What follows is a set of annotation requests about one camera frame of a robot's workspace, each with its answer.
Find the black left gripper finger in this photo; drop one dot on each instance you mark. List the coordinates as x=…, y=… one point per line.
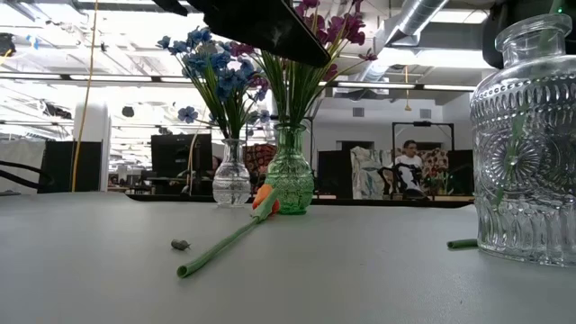
x=261, y=27
x=170, y=5

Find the purple artificial flower bunch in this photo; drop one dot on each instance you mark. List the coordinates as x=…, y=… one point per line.
x=294, y=99
x=348, y=27
x=245, y=48

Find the dense blue artificial flower bunch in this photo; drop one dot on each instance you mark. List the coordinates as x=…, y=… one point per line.
x=198, y=60

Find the orange artificial tulip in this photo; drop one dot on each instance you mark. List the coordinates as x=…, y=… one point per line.
x=262, y=194

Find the large clear embossed glass jar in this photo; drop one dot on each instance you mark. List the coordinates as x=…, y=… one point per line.
x=526, y=216

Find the green artificial flower stem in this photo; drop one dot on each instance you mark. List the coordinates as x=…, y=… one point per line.
x=461, y=244

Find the small grey-green leaf piece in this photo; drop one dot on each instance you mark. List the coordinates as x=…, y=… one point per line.
x=180, y=245

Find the green glass vase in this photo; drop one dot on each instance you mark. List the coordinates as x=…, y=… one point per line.
x=290, y=180

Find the small clear glass vase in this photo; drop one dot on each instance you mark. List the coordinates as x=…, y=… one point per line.
x=231, y=180

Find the round black ceiling speaker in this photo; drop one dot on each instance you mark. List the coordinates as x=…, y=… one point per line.
x=128, y=111

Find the red patterned cloth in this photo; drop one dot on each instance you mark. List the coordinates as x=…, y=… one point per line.
x=261, y=155

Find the brown dotted cloth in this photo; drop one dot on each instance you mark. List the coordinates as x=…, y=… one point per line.
x=436, y=162

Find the black partition panel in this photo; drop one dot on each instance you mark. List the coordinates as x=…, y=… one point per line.
x=335, y=173
x=459, y=171
x=58, y=166

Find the white pillar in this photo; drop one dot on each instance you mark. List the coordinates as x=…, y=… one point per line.
x=96, y=126

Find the person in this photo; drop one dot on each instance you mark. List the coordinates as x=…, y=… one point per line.
x=410, y=162

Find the black monitor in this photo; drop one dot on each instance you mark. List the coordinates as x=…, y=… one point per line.
x=175, y=155

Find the black ceiling-mounted device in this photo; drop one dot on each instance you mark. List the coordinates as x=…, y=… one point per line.
x=6, y=45

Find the black chair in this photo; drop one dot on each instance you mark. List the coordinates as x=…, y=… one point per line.
x=387, y=175

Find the white teal floral cloth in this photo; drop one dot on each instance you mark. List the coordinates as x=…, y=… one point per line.
x=366, y=171

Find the silver ventilation duct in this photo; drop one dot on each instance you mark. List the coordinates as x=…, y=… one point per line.
x=418, y=15

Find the small grey wall vent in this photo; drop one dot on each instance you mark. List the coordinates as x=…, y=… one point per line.
x=425, y=113
x=358, y=112

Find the black metal frame stand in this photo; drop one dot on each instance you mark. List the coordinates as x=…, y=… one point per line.
x=423, y=123

